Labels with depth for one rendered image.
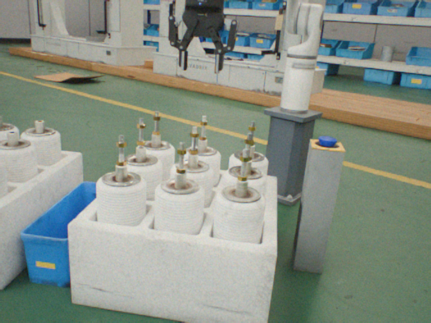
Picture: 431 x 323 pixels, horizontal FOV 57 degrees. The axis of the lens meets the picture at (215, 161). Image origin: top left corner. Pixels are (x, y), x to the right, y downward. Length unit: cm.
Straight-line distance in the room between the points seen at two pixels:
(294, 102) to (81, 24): 726
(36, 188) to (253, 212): 51
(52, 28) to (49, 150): 436
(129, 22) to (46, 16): 140
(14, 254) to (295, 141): 85
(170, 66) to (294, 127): 249
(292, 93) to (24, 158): 79
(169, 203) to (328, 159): 37
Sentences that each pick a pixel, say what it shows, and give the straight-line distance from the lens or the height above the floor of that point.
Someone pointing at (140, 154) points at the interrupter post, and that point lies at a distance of 89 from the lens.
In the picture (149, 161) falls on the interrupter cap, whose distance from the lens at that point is 89.
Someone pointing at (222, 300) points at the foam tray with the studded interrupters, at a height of 6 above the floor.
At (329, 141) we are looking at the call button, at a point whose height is 33.
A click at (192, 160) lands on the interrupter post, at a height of 27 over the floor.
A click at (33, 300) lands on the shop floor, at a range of 92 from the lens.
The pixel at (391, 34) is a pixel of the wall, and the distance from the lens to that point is 929.
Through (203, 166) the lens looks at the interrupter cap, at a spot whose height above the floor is 25.
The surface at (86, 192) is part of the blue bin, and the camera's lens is 114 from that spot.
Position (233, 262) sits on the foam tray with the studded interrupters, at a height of 15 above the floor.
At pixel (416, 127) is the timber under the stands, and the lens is 265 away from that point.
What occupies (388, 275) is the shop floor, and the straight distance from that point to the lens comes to 110.
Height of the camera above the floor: 55
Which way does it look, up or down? 19 degrees down
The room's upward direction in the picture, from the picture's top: 4 degrees clockwise
